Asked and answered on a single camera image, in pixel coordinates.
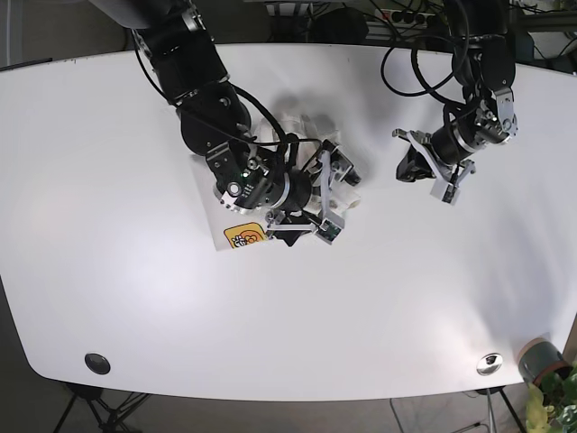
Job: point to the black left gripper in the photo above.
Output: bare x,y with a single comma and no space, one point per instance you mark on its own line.
467,128

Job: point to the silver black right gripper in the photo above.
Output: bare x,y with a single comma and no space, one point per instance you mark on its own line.
249,177

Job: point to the white graphic T-shirt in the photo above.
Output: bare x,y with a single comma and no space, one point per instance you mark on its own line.
231,230

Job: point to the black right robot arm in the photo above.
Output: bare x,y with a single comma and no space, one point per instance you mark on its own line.
179,58

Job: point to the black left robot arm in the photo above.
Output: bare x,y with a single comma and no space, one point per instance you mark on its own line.
482,62

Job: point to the silver table grommet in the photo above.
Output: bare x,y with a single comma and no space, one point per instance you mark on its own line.
489,364

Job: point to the potted green plant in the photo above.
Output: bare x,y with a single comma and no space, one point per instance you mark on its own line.
551,383

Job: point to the black table grommet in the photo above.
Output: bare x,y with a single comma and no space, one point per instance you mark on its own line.
97,363

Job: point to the black tripod stand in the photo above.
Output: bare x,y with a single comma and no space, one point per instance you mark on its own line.
108,418

